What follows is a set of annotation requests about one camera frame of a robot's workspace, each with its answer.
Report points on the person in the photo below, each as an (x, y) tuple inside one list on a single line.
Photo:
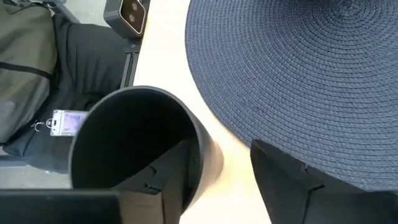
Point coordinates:
[(87, 62)]

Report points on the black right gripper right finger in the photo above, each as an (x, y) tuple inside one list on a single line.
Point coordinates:
[(295, 193)]

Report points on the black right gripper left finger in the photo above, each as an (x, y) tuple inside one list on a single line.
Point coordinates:
[(149, 186)]

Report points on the white ID badge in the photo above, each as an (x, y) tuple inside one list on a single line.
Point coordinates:
[(66, 123)]

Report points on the grey camera box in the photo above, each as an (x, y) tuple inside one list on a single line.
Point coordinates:
[(127, 18)]

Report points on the dark round woven placemat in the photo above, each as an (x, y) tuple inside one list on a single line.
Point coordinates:
[(311, 77)]

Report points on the black cup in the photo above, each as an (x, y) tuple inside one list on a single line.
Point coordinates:
[(124, 130)]

